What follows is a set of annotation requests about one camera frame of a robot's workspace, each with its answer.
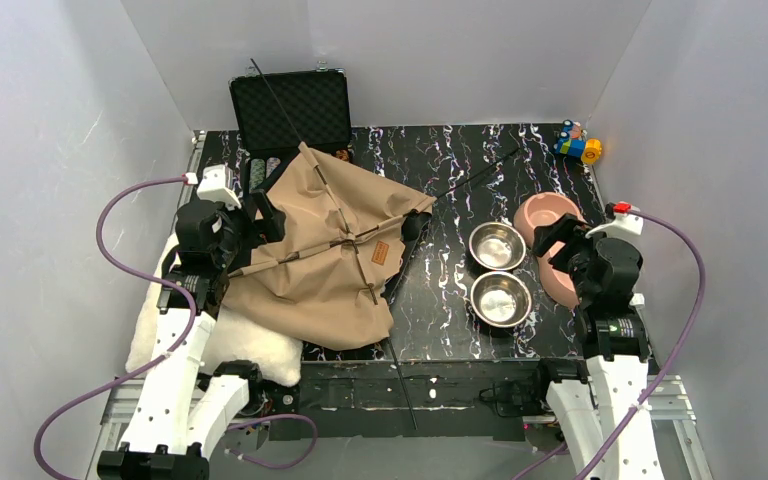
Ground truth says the black poker chip case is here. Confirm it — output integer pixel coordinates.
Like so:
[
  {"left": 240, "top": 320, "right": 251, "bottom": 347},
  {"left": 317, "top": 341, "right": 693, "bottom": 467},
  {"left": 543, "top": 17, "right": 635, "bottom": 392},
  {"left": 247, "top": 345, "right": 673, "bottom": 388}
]
[{"left": 229, "top": 61, "right": 353, "bottom": 193}]

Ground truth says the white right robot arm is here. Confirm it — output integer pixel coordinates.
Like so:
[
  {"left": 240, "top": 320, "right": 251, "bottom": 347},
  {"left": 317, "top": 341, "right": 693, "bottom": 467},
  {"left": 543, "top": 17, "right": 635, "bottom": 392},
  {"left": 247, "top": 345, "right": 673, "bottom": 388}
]
[{"left": 533, "top": 214, "right": 664, "bottom": 479}]

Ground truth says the steel bowl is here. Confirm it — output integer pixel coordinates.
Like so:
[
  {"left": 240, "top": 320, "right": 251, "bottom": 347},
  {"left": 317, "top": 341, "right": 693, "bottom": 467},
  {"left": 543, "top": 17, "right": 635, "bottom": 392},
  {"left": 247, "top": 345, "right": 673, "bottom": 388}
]
[
  {"left": 468, "top": 222, "right": 527, "bottom": 271},
  {"left": 469, "top": 271, "right": 533, "bottom": 329}
]

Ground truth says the steel bowl near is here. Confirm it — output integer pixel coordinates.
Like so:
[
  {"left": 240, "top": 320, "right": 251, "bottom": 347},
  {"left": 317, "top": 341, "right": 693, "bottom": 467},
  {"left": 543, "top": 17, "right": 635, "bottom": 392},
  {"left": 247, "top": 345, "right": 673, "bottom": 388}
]
[{"left": 469, "top": 271, "right": 533, "bottom": 329}]

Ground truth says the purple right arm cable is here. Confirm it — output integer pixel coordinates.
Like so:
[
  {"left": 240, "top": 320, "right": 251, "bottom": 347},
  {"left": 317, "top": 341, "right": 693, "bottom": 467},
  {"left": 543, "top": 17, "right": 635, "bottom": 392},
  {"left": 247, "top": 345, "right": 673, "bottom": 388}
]
[{"left": 509, "top": 209, "right": 708, "bottom": 480}]

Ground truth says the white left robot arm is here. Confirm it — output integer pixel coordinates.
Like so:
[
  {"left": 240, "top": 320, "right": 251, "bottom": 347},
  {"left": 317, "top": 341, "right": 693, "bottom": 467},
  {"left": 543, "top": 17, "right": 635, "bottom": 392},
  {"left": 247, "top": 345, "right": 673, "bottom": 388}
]
[{"left": 96, "top": 189, "right": 286, "bottom": 479}]

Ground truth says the white fluffy cushion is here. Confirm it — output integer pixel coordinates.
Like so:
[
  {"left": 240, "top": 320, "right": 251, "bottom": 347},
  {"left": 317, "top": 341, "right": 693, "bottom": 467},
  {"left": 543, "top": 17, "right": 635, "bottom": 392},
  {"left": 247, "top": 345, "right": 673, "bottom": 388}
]
[{"left": 124, "top": 233, "right": 304, "bottom": 388}]

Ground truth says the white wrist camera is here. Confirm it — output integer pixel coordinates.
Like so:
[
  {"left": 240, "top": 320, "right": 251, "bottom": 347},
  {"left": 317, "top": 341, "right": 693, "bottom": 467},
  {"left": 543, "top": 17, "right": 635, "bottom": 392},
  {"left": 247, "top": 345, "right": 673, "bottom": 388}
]
[
  {"left": 585, "top": 202, "right": 644, "bottom": 241},
  {"left": 196, "top": 165, "right": 242, "bottom": 210}
]

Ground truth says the steel bowl far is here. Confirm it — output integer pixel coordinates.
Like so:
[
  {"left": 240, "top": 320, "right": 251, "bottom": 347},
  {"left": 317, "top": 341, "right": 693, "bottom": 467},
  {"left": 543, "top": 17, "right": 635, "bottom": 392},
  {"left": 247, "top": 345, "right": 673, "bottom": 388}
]
[{"left": 468, "top": 222, "right": 527, "bottom": 271}]

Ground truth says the colourful toy block car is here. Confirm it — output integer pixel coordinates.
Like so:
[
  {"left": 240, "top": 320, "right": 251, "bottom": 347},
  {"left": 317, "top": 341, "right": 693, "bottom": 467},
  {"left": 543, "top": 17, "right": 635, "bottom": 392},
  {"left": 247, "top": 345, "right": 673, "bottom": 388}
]
[{"left": 553, "top": 119, "right": 603, "bottom": 165}]

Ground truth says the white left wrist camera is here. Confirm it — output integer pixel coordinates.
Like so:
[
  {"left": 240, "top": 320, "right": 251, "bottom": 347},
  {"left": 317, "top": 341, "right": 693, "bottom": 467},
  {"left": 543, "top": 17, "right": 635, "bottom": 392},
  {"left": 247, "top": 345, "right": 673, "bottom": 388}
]
[{"left": 196, "top": 165, "right": 242, "bottom": 210}]

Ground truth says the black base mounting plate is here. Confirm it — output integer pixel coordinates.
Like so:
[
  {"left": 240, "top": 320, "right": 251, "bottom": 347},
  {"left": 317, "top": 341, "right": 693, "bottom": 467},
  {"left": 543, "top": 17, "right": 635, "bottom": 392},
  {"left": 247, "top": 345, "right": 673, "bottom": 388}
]
[{"left": 270, "top": 360, "right": 539, "bottom": 441}]

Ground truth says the pink double pet bowl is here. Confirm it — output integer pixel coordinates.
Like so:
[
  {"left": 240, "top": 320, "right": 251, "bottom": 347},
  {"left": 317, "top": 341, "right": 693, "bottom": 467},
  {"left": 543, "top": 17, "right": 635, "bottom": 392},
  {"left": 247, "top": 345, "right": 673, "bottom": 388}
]
[{"left": 513, "top": 192, "right": 591, "bottom": 311}]

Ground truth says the tan fabric pet tent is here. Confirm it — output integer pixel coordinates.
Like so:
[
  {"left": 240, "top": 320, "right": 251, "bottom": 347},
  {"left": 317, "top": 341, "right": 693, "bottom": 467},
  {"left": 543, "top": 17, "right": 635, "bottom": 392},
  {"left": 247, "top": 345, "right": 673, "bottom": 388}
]
[{"left": 223, "top": 145, "right": 431, "bottom": 350}]

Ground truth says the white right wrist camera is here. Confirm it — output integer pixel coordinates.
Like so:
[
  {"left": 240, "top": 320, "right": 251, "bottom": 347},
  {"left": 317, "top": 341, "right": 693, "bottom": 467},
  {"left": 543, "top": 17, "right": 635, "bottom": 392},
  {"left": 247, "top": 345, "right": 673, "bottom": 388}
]
[{"left": 585, "top": 202, "right": 644, "bottom": 241}]

